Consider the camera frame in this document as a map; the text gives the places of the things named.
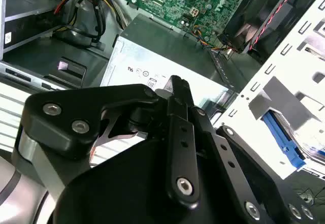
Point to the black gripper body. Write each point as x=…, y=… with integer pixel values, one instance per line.
x=122, y=188

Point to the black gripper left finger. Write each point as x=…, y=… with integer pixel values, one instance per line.
x=76, y=102

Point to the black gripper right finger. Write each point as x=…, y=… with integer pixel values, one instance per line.
x=254, y=168

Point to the hard disk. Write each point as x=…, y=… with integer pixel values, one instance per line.
x=279, y=135

